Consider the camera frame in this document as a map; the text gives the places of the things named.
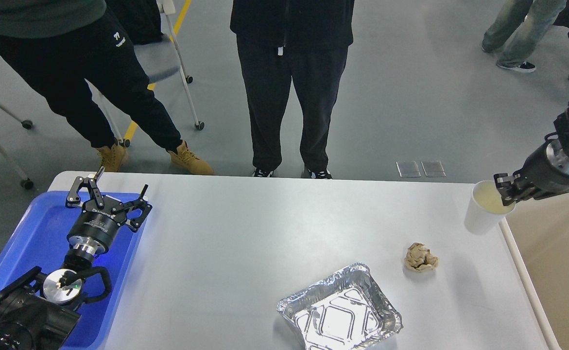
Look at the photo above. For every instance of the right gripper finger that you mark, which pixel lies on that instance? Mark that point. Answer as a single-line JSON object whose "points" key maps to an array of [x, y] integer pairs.
{"points": [[524, 194], [505, 185]]}

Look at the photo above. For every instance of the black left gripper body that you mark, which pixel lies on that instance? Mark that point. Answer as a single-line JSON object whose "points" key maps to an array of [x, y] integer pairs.
{"points": [[97, 228]]}

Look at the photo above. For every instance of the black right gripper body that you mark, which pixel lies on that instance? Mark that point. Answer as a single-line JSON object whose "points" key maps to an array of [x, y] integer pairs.
{"points": [[546, 169]]}

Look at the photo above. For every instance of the white paper cup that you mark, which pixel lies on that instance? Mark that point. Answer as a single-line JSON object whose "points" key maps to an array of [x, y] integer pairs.
{"points": [[485, 208]]}

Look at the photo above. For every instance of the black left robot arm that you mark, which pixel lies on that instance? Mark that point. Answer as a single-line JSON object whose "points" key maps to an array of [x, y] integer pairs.
{"points": [[62, 271]]}

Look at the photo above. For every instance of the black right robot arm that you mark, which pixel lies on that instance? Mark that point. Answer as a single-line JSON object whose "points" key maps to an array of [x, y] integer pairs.
{"points": [[561, 124]]}

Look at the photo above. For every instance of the blue plastic tray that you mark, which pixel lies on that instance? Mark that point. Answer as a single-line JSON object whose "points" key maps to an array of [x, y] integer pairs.
{"points": [[40, 240]]}

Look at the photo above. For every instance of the beige plastic bin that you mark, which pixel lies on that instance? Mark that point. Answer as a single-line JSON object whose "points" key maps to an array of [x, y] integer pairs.
{"points": [[537, 233]]}

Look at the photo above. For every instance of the right metal floor plate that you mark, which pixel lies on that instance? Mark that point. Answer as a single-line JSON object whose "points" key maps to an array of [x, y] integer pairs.
{"points": [[433, 169]]}

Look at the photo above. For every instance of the metal floor plate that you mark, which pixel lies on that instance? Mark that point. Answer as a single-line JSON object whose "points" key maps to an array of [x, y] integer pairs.
{"points": [[408, 169], [433, 169]]}

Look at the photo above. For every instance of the left metal floor plate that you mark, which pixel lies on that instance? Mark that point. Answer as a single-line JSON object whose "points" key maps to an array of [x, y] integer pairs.
{"points": [[408, 169]]}

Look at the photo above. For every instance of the crumpled brown paper ball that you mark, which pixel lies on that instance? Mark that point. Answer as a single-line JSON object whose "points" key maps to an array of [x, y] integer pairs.
{"points": [[420, 259]]}

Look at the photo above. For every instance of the grey folding chair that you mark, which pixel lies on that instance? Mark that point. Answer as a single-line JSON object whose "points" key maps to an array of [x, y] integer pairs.
{"points": [[161, 60]]}

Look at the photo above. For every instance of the person in grey jeans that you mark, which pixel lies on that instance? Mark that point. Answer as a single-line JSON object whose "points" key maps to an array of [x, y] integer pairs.
{"points": [[519, 27]]}

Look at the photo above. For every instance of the person in tan boots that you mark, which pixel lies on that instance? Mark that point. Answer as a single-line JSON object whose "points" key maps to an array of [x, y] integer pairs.
{"points": [[62, 47]]}

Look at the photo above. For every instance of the aluminium foil tray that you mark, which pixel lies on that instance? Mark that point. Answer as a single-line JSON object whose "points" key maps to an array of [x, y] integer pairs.
{"points": [[345, 311]]}

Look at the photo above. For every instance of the person in black clothes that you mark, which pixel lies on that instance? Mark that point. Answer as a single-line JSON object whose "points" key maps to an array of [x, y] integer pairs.
{"points": [[292, 44]]}

